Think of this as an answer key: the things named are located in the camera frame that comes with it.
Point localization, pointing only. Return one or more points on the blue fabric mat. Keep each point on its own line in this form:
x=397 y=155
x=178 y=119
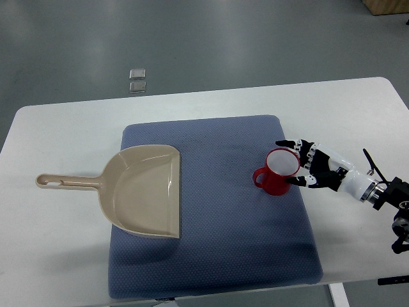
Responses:
x=234 y=236

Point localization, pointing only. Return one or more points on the upper metal floor plate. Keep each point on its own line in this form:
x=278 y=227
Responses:
x=137 y=73

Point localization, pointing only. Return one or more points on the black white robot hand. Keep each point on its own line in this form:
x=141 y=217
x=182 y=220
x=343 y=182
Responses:
x=327 y=169

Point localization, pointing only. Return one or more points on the beige plastic dustpan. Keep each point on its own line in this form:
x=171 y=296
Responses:
x=138 y=190

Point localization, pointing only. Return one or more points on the white table leg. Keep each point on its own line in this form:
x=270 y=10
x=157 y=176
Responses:
x=338 y=294

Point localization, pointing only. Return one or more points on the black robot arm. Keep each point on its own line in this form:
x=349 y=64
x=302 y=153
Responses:
x=395 y=193

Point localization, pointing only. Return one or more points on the wooden box corner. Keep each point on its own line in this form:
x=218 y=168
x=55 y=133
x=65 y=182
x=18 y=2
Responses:
x=386 y=7

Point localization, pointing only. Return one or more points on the red mug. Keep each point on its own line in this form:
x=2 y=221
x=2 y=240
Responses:
x=280 y=164

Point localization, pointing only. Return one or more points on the black table control panel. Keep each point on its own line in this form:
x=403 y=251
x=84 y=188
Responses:
x=393 y=280

